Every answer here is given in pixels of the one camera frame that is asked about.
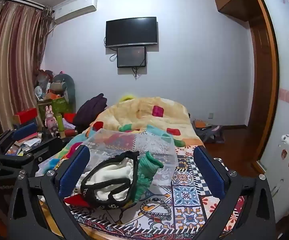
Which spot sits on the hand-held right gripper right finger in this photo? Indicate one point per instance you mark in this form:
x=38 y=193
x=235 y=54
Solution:
x=209 y=173

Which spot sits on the grey green plush toy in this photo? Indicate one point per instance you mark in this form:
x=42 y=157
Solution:
x=60 y=85

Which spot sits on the striped red curtain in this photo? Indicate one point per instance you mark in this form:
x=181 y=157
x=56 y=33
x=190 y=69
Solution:
x=9 y=60

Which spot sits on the orange book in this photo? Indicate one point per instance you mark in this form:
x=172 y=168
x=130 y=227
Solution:
x=200 y=123

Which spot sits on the white air conditioner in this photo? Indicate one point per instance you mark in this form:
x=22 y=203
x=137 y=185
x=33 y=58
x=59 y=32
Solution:
x=75 y=8

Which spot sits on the dark purple jacket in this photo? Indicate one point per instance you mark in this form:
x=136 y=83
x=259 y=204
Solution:
x=89 y=112

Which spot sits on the green knitted sock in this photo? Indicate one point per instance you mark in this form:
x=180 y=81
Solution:
x=147 y=172

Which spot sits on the large black wall television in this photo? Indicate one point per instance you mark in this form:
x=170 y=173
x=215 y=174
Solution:
x=131 y=32

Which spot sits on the wooden wardrobe with frosted door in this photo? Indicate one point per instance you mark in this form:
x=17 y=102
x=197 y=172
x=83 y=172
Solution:
x=262 y=55

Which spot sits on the patterned bed sheet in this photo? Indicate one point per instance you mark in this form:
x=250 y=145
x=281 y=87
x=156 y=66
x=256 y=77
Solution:
x=189 y=197

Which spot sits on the wall socket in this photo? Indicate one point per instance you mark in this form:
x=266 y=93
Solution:
x=210 y=115

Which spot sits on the white garment with black trim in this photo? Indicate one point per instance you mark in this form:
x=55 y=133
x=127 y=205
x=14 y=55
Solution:
x=109 y=172

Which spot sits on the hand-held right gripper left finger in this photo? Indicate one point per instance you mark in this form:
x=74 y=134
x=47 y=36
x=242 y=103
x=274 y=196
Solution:
x=74 y=172

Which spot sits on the yellow blanket with colourful patches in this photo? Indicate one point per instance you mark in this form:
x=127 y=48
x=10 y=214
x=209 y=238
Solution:
x=144 y=115

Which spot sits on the clear plastic storage box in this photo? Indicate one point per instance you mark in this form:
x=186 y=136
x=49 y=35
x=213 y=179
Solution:
x=134 y=145

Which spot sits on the green paper bag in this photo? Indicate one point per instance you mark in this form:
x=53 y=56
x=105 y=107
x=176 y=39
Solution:
x=60 y=105

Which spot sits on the small black wall monitor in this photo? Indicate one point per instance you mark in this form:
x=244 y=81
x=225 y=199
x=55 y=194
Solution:
x=131 y=56

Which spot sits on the pink bunny figure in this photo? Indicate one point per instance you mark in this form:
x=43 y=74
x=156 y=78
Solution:
x=50 y=120

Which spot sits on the white cabinet with stickers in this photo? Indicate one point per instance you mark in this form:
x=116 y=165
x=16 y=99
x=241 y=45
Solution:
x=287 y=170

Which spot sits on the curtain rail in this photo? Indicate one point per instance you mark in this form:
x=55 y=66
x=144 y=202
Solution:
x=19 y=1

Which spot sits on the red box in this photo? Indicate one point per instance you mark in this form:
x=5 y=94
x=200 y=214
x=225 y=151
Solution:
x=25 y=115

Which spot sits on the yellow green plush toy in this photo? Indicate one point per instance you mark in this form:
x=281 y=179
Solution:
x=128 y=98

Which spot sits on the grey bag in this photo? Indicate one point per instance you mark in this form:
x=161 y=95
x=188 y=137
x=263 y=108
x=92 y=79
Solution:
x=212 y=133

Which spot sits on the pile of papers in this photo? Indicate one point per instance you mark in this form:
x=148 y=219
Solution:
x=25 y=145

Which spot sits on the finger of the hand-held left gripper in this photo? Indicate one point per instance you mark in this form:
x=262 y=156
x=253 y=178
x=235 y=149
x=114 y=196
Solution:
x=25 y=131
x=51 y=143

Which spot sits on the red cloth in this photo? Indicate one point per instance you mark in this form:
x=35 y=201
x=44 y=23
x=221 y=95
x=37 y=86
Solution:
x=75 y=200

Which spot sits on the green bottle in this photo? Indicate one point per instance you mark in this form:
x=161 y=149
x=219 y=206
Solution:
x=60 y=122

